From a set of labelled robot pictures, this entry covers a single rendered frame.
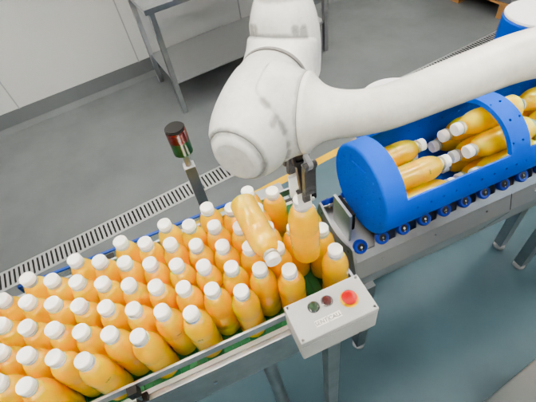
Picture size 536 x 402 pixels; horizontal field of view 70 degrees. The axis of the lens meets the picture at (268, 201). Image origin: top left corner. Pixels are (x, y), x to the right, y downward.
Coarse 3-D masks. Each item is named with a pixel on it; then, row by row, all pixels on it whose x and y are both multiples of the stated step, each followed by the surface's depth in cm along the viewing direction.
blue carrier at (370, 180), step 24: (504, 96) 133; (432, 120) 127; (504, 120) 107; (360, 144) 106; (384, 144) 126; (528, 144) 108; (360, 168) 107; (384, 168) 101; (480, 168) 106; (504, 168) 110; (528, 168) 118; (360, 192) 113; (384, 192) 100; (432, 192) 104; (456, 192) 108; (360, 216) 121; (384, 216) 104; (408, 216) 107
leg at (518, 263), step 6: (534, 234) 186; (528, 240) 191; (534, 240) 188; (528, 246) 193; (534, 246) 189; (522, 252) 198; (528, 252) 194; (534, 252) 195; (516, 258) 204; (522, 258) 200; (528, 258) 198; (516, 264) 207; (522, 264) 202
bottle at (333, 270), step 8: (328, 256) 100; (344, 256) 101; (328, 264) 101; (336, 264) 100; (344, 264) 101; (328, 272) 102; (336, 272) 101; (344, 272) 102; (328, 280) 105; (336, 280) 104
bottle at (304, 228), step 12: (312, 204) 89; (288, 216) 90; (300, 216) 87; (312, 216) 87; (300, 228) 88; (312, 228) 89; (300, 240) 92; (312, 240) 92; (300, 252) 96; (312, 252) 96
